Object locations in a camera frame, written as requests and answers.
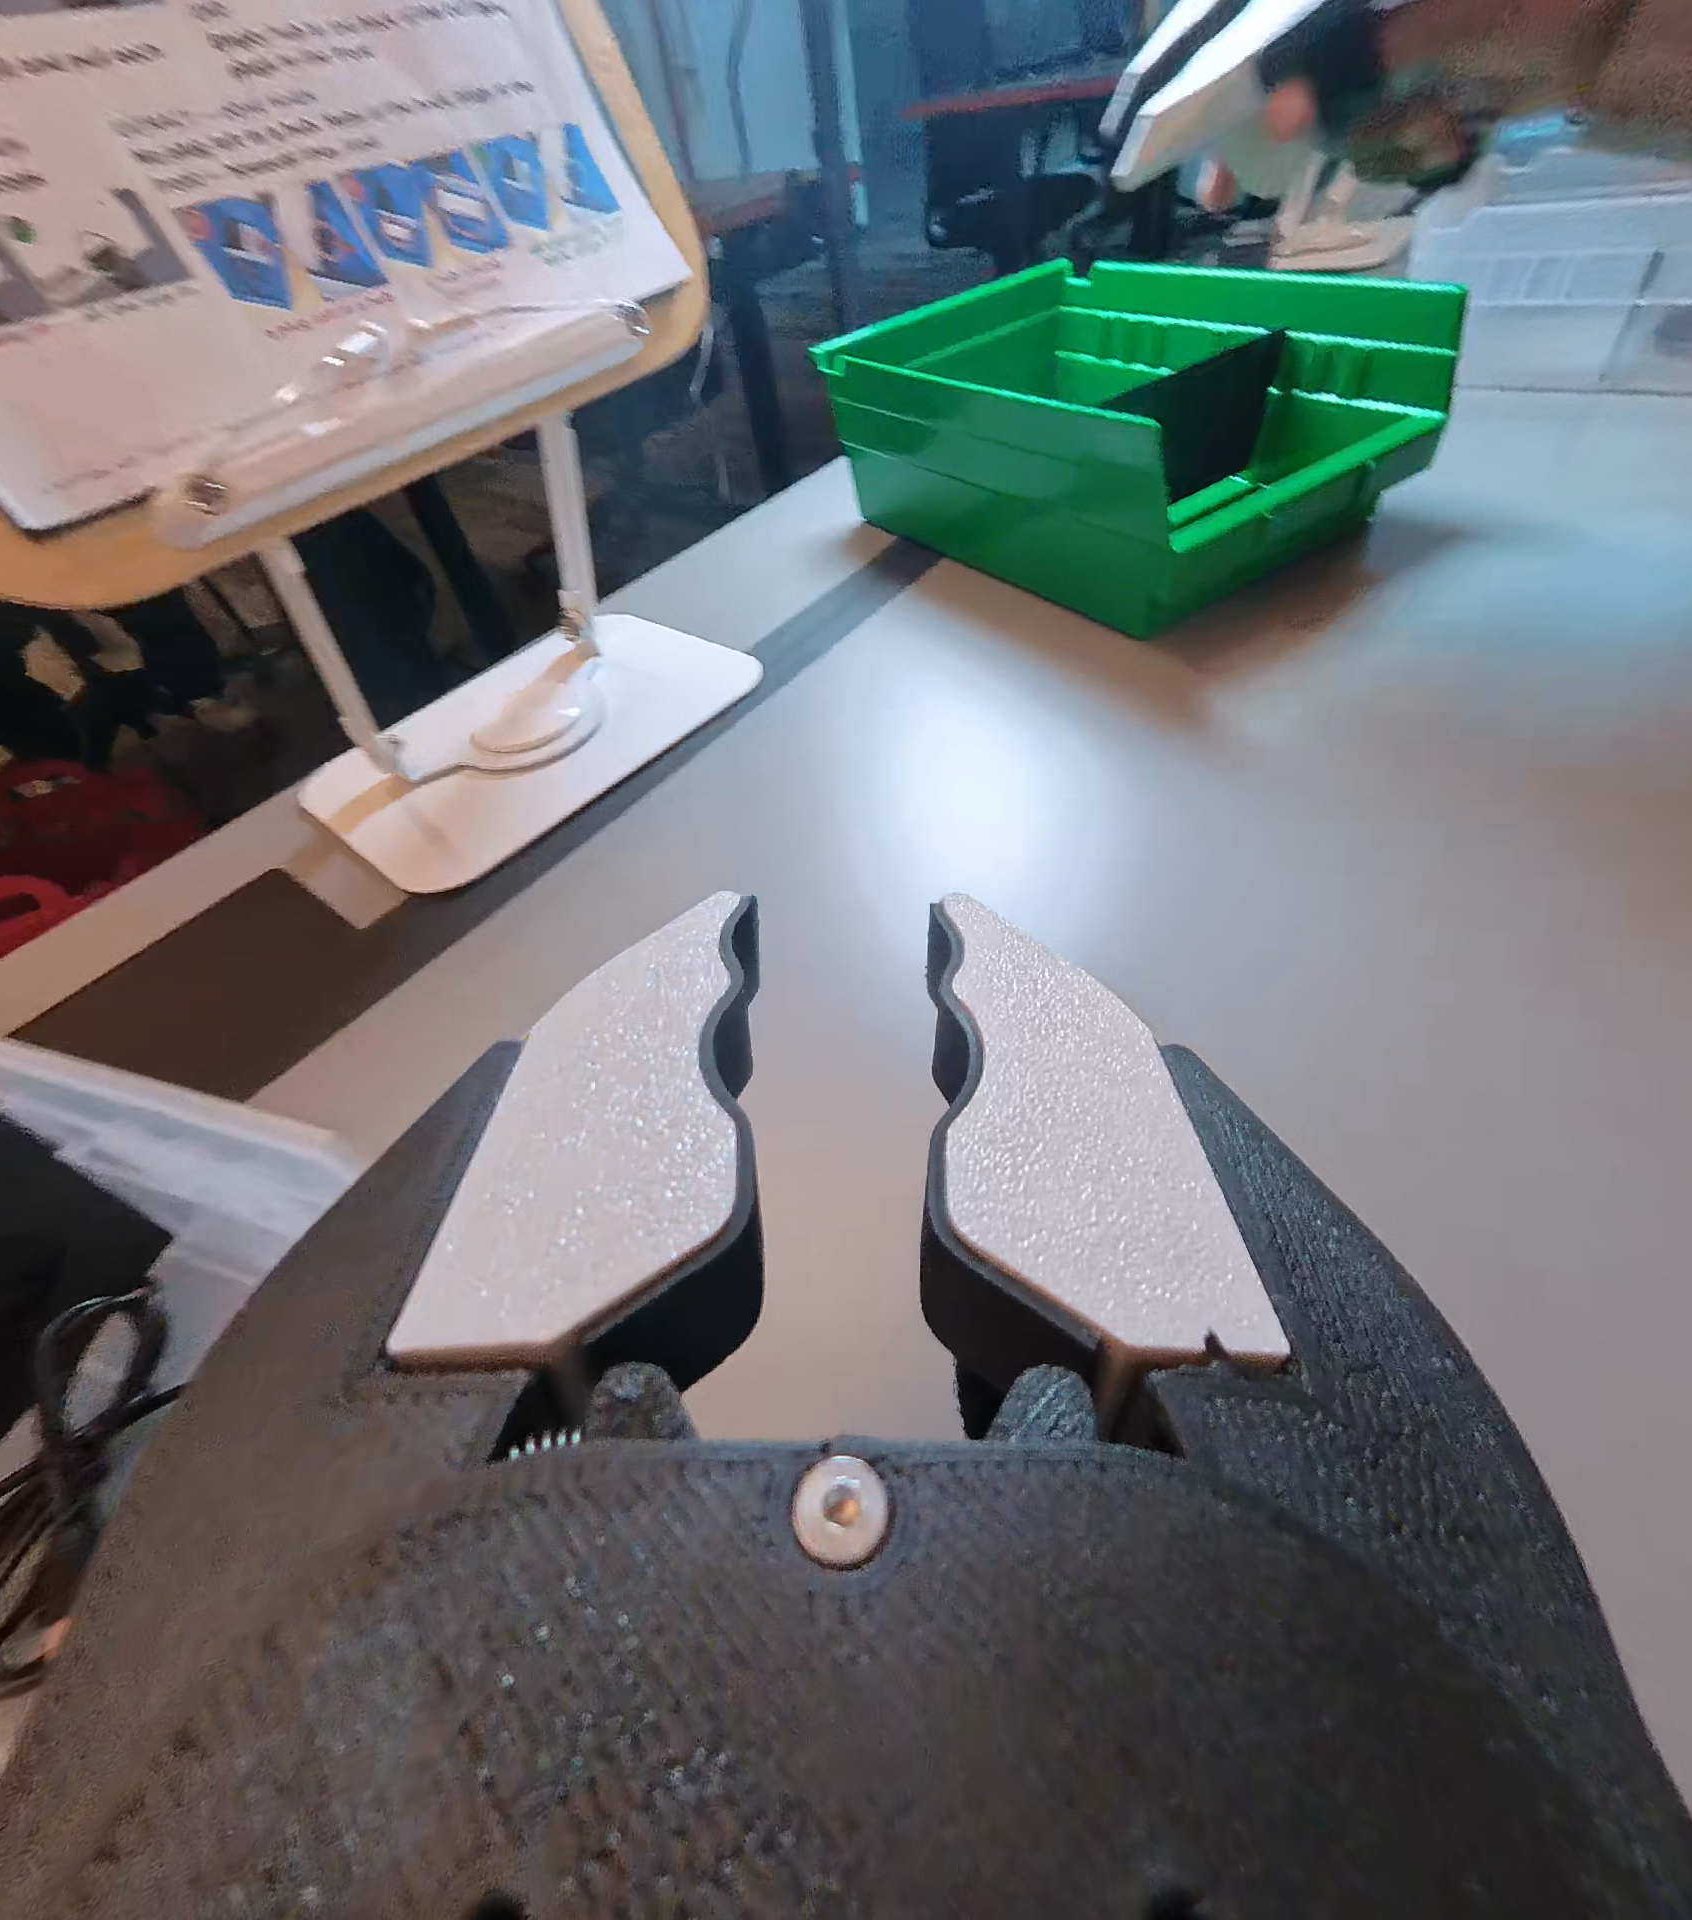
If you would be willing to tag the person's right forearm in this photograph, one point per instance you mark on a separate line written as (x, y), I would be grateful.
(1656, 90)

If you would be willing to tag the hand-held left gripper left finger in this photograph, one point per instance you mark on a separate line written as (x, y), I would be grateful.
(591, 1171)

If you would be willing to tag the person's right hand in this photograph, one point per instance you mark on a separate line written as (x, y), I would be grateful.
(1327, 77)

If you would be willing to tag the clear plastic bin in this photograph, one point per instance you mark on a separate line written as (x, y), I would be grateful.
(231, 1143)

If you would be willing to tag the printed instruction sheet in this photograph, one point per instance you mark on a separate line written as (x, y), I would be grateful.
(336, 121)

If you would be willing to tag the green plastic bin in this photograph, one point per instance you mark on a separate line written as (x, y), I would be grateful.
(1027, 525)

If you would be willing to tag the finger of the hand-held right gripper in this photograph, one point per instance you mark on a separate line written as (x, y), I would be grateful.
(1191, 111)
(1206, 31)

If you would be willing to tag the black office chair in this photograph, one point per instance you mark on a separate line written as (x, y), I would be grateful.
(1027, 167)

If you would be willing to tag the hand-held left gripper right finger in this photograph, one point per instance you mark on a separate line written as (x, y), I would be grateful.
(1086, 1171)

